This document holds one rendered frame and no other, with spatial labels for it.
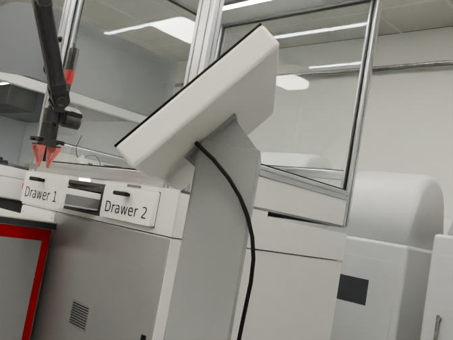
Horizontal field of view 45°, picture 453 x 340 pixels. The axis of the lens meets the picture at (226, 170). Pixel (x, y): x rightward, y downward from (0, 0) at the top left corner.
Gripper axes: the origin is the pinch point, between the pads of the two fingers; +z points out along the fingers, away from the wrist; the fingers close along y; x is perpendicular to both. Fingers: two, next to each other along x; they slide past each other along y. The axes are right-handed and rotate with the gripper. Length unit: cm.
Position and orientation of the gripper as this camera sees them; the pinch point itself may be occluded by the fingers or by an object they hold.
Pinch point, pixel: (43, 164)
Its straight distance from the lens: 199.2
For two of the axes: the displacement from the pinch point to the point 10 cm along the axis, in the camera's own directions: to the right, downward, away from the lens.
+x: -7.0, -0.6, 7.1
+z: -1.5, 9.9, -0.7
